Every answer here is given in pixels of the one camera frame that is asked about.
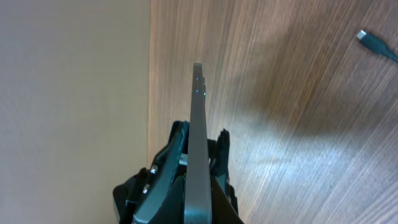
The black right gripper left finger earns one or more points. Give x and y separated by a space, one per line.
160 182

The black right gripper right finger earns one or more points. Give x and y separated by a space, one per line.
223 199

